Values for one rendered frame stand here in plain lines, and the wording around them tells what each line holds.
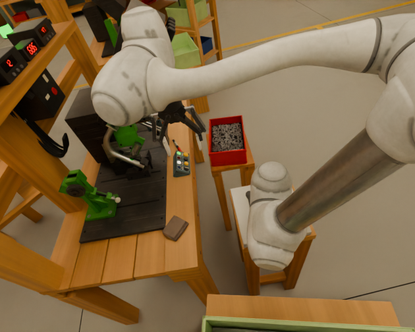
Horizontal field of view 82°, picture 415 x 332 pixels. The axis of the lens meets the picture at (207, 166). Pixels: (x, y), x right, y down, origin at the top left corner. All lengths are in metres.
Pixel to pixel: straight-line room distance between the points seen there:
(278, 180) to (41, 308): 2.10
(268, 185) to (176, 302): 1.32
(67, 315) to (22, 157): 1.44
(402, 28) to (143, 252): 1.09
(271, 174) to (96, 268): 0.85
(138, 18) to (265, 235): 0.66
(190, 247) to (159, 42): 0.79
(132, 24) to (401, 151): 0.56
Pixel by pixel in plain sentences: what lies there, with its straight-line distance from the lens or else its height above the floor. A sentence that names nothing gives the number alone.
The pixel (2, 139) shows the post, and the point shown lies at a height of 1.40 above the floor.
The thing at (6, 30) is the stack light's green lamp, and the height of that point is 1.63.
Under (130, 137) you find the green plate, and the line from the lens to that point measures 1.30.
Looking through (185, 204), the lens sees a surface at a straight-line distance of 1.18.
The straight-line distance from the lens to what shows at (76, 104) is 1.51.
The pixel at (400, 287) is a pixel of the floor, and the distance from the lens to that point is 2.13.
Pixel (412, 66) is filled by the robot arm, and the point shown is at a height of 1.63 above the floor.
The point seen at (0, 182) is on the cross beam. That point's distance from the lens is 1.23.
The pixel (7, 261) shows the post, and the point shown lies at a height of 1.17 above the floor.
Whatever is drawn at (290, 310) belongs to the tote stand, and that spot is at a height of 0.79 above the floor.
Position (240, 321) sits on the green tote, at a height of 0.96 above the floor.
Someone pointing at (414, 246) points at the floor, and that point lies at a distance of 2.30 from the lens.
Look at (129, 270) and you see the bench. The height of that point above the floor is 0.88.
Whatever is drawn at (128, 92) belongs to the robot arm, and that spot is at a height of 1.66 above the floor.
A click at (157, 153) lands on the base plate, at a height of 0.90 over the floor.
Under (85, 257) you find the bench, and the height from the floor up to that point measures 0.88.
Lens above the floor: 1.86
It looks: 48 degrees down
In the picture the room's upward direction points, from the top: 14 degrees counter-clockwise
